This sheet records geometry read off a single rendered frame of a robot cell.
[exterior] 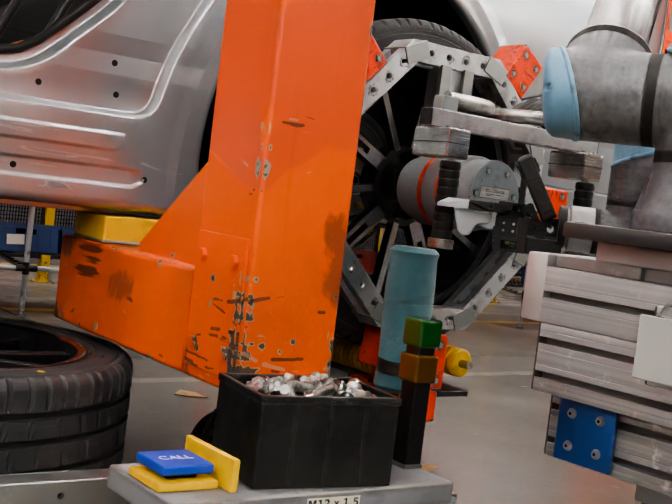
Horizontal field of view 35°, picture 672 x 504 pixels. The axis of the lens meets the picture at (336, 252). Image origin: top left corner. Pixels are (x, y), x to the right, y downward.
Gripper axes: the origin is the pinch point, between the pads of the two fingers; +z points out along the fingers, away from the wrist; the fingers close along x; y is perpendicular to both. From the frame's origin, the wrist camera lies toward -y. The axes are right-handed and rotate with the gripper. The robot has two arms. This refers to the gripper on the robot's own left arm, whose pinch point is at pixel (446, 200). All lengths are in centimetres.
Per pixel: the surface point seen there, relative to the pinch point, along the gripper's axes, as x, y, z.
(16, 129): -11, -3, 72
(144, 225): 8, 11, 54
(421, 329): -33.5, 18.4, -0.4
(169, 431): 149, 83, 85
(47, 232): 351, 39, 219
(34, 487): -47, 45, 47
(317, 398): -51, 27, 10
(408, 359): -32.3, 22.9, 0.9
